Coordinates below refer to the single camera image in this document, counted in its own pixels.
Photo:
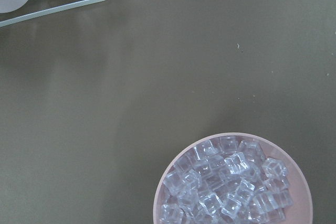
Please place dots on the pink bowl of ice cubes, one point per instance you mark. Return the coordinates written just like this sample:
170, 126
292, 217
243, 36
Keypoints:
302, 209

